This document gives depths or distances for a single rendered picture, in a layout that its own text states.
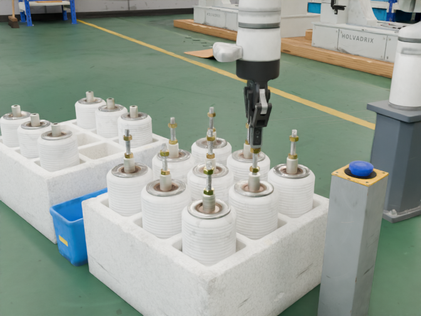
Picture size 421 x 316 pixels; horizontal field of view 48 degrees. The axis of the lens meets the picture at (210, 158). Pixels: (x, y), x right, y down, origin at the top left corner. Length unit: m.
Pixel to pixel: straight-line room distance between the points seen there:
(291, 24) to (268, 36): 3.65
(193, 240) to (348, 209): 0.27
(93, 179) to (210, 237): 0.52
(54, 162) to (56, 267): 0.25
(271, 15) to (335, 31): 2.92
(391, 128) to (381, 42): 2.10
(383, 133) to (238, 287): 0.68
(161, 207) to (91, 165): 0.41
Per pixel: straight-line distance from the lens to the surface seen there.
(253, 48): 0.79
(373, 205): 0.84
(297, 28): 4.48
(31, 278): 1.15
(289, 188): 0.95
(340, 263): 0.90
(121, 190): 0.96
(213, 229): 0.79
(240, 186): 0.90
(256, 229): 0.89
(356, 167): 0.83
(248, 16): 0.79
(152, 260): 0.88
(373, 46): 3.45
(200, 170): 0.98
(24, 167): 1.28
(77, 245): 1.13
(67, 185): 1.21
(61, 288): 1.10
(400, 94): 1.32
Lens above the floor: 0.63
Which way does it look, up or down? 22 degrees down
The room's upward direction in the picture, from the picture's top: straight up
